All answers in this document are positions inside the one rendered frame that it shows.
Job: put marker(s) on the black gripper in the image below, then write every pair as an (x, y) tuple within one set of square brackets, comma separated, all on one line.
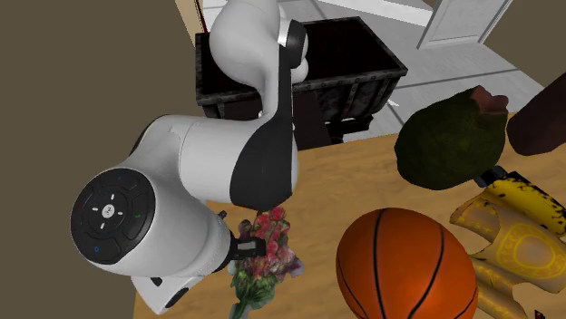
[(247, 252)]

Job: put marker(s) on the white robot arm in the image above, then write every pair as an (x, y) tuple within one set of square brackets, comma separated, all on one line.
[(199, 154)]

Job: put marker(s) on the pink flower bouquet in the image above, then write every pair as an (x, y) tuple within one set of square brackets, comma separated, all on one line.
[(269, 260)]

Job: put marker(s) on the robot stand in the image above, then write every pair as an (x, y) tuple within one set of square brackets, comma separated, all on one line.
[(311, 126)]

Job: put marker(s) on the orange basketball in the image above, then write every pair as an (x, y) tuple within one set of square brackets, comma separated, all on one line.
[(398, 269)]

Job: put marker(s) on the black riveted metal cart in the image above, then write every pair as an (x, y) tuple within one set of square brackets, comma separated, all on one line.
[(345, 57)]

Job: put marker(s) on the dark green lumpy sack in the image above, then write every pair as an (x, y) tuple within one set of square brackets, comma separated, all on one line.
[(446, 145)]

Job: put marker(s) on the golden ornate emblem object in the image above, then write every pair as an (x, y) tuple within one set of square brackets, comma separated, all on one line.
[(522, 252)]

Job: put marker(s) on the spotted yellow banana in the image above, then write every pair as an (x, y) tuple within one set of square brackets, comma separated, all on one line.
[(530, 199)]

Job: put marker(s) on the white panelled door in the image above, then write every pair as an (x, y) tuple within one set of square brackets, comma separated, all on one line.
[(460, 20)]

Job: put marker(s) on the dark brown rounded object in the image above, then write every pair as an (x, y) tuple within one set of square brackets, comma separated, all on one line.
[(541, 128)]

